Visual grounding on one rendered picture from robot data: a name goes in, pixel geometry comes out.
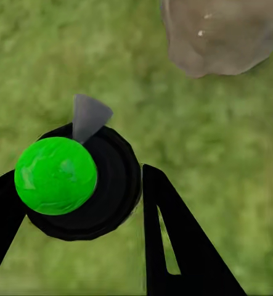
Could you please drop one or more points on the tree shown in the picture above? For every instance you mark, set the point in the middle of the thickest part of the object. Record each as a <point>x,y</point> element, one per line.
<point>235,34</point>

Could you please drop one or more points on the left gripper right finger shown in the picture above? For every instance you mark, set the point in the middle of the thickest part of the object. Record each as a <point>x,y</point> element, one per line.
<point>203,271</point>

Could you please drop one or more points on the pesticide atomizer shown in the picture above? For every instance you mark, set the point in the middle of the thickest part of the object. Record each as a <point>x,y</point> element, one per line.
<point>82,180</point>

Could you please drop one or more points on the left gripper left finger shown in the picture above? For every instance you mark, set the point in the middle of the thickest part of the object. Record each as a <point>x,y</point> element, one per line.
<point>11,212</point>

